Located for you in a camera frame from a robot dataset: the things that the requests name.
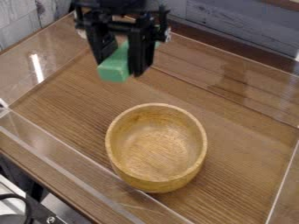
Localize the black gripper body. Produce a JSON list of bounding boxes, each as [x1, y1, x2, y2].
[[70, 0, 170, 43]]

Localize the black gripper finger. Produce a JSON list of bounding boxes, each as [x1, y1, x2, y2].
[[126, 20, 154, 77], [85, 24, 117, 65]]

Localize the green rectangular block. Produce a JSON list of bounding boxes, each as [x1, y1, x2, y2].
[[95, 39, 161, 83]]

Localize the brown wooden bowl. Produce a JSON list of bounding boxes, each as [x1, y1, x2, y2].
[[105, 103, 208, 193]]

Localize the clear acrylic tray walls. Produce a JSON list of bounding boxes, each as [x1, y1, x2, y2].
[[0, 17, 299, 224]]

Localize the black cable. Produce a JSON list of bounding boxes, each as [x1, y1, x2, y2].
[[0, 193, 33, 224]]

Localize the black metal mount bracket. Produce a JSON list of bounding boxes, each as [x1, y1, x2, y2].
[[23, 195, 66, 224]]

